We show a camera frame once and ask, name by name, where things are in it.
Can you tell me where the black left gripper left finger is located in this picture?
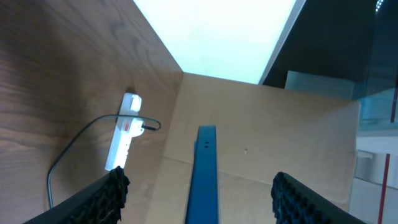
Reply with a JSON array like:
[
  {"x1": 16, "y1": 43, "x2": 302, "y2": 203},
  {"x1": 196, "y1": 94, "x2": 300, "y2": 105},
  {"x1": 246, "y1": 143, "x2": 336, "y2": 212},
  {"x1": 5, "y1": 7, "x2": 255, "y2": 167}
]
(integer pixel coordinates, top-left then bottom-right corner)
[{"x1": 25, "y1": 167, "x2": 130, "y2": 224}]

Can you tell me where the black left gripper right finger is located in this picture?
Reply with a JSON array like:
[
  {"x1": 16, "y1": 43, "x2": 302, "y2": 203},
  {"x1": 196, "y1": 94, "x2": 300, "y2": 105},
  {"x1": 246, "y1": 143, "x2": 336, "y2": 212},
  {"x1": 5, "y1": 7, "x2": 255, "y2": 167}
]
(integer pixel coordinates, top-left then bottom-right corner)
[{"x1": 271, "y1": 172, "x2": 365, "y2": 224}]

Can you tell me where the black USB charging cable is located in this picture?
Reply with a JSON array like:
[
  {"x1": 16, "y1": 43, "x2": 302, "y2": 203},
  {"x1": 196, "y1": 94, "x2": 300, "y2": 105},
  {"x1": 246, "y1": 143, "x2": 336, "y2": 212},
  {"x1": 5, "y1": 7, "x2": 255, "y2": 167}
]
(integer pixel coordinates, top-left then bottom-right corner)
[{"x1": 46, "y1": 114, "x2": 162, "y2": 210}]

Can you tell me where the blue Galaxy smartphone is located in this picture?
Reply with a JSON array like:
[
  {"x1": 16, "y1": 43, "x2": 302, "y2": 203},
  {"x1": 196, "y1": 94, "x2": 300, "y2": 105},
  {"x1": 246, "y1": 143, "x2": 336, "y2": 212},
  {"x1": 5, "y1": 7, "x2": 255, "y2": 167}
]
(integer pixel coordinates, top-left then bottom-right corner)
[{"x1": 185, "y1": 125, "x2": 220, "y2": 224}]

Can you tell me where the white USB charger plug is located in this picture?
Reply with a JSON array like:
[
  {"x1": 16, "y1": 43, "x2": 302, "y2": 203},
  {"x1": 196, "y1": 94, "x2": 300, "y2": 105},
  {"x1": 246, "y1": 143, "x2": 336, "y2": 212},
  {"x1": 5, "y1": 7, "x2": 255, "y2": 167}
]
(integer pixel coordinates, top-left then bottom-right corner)
[{"x1": 125, "y1": 121, "x2": 145, "y2": 138}]

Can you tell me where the white power strip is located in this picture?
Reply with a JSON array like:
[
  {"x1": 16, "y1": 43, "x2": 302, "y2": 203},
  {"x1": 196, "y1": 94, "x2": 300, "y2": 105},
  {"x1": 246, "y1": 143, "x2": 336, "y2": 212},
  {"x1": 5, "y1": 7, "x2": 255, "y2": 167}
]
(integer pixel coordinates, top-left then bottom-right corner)
[{"x1": 104, "y1": 93, "x2": 145, "y2": 171}]

